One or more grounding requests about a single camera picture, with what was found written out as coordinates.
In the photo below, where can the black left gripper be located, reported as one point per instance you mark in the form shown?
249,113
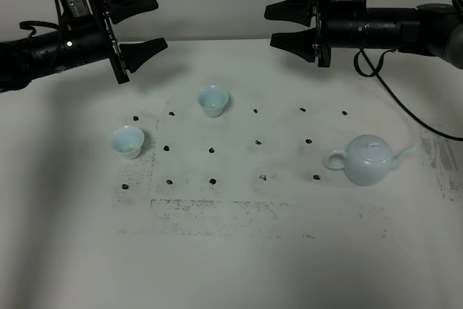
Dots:
91,39

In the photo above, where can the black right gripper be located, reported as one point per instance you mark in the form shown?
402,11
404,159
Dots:
335,24

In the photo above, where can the light blue porcelain teapot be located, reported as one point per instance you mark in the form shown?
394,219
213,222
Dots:
366,160

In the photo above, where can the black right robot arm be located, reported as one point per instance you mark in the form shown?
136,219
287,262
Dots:
427,30

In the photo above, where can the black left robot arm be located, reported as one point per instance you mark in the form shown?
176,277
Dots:
30,58

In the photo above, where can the light blue teacup, back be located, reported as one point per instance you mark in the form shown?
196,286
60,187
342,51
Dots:
212,100

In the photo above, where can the light blue teacup, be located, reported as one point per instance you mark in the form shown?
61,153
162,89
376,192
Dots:
212,100
127,141

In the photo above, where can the light blue teacup, front left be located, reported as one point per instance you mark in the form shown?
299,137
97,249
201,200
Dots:
127,141

